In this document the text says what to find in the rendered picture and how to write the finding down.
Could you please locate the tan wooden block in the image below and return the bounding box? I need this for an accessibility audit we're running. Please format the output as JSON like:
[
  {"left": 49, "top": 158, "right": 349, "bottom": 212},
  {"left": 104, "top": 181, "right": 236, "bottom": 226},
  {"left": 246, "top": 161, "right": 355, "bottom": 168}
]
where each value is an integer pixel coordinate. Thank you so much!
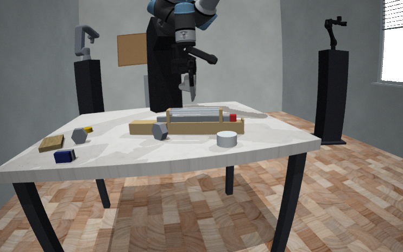
[{"left": 38, "top": 134, "right": 64, "bottom": 153}]

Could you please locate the yellow disc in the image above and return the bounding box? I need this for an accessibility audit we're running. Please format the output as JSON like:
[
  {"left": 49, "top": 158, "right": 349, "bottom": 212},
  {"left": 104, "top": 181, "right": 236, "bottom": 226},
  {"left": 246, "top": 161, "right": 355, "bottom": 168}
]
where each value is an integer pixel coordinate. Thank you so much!
[{"left": 84, "top": 127, "right": 93, "bottom": 133}]

